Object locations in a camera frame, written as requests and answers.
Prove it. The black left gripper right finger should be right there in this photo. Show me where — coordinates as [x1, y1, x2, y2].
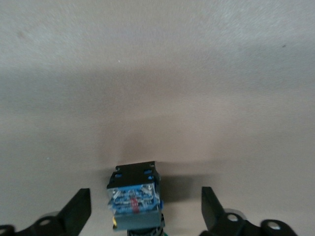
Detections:
[200, 186, 265, 236]

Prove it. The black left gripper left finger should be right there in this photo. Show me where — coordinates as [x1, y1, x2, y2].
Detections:
[14, 188, 91, 236]

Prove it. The green push button switch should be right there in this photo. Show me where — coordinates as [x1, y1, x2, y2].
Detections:
[106, 161, 166, 236]

